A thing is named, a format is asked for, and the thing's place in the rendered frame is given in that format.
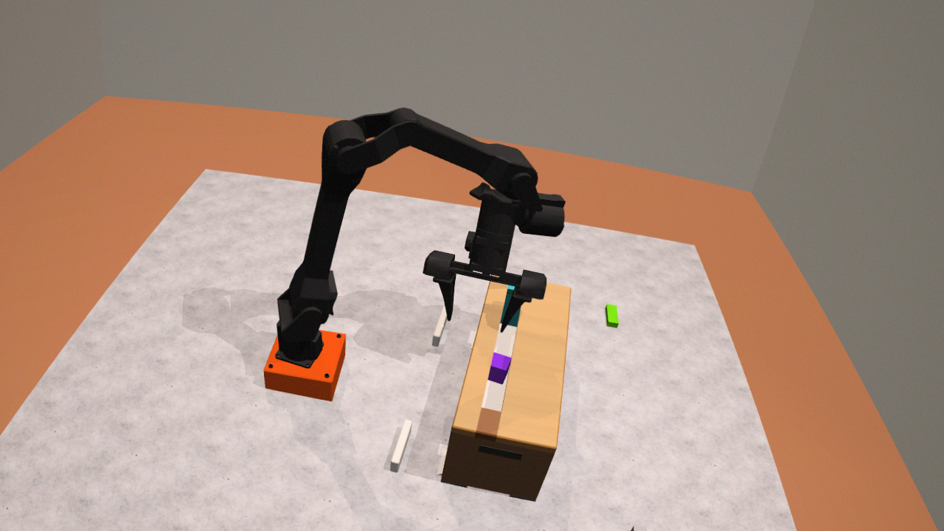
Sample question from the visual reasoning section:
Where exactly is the purple cube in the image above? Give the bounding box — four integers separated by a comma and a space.
488, 353, 511, 384

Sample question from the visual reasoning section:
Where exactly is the small green block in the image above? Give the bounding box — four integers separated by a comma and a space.
605, 304, 619, 328

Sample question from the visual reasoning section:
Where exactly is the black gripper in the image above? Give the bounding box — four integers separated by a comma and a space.
423, 227, 546, 333

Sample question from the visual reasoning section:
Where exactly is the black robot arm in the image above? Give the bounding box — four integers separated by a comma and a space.
274, 108, 566, 369

